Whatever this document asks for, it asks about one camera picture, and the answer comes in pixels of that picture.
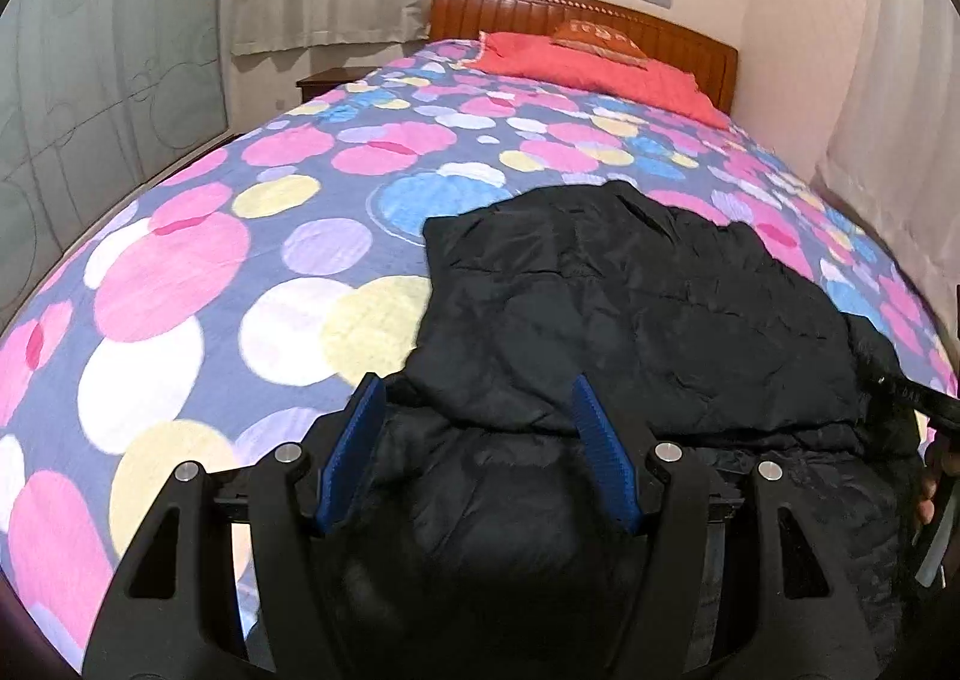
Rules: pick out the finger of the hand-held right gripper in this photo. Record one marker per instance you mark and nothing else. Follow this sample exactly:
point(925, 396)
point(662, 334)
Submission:
point(911, 399)

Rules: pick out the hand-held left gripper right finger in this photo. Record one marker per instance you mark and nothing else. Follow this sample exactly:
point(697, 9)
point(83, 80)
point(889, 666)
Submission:
point(606, 459)

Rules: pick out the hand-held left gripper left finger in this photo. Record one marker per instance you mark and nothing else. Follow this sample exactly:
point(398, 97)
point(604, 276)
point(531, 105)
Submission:
point(346, 459)

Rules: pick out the black puffer jacket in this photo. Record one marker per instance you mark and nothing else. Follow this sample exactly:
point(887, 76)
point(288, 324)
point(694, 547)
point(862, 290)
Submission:
point(637, 312)

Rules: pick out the person's right hand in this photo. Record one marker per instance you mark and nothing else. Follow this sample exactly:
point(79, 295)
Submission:
point(930, 492)

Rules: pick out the polka dot bedsheet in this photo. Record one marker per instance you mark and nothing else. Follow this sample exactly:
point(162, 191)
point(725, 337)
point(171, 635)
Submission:
point(187, 275)

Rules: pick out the dark wooden nightstand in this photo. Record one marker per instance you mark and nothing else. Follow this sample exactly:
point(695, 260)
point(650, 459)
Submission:
point(326, 81)

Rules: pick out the red pillow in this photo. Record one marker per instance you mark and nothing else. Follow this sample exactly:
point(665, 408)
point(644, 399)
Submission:
point(600, 76)

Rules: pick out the small orange patterned pillow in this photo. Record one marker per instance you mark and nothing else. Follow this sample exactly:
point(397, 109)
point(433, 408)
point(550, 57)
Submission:
point(596, 38)

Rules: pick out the wooden headboard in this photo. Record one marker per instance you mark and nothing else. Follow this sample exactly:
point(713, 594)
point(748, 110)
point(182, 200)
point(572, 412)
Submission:
point(487, 12)

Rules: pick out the wardrobe with frosted glass doors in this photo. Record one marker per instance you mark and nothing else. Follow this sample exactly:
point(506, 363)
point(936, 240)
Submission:
point(112, 50)

